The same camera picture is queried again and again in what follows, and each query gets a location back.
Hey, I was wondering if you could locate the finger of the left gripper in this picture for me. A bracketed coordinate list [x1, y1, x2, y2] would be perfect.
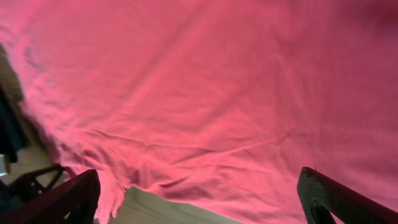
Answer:
[9, 164, 65, 199]

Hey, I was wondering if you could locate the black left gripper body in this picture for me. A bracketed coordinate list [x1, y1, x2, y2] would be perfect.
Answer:
[0, 181, 24, 213]

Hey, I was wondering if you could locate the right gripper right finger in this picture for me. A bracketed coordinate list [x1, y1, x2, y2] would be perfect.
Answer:
[297, 167, 397, 224]

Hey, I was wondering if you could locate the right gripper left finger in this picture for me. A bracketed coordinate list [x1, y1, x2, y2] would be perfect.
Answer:
[1, 169, 101, 224]

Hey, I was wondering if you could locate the coral red t-shirt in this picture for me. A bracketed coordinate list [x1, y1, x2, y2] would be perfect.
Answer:
[1, 0, 397, 223]

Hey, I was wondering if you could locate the folded navy blue garment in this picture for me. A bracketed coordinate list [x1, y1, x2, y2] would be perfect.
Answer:
[1, 89, 28, 163]

